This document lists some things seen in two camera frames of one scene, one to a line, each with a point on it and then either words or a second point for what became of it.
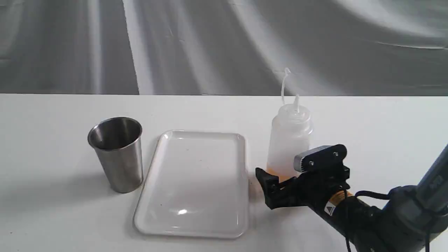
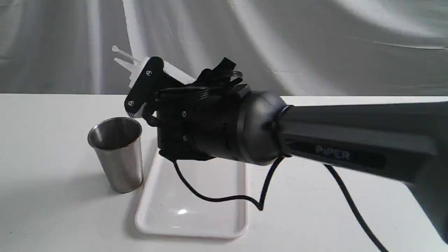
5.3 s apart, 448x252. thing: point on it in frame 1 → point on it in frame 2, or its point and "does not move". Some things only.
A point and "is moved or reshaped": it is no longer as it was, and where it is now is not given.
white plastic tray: (196, 187) does not move
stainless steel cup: (118, 141) does not move
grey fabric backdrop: (224, 47) does not move
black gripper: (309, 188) → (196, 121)
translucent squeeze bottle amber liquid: (290, 136) is moved or reshaped
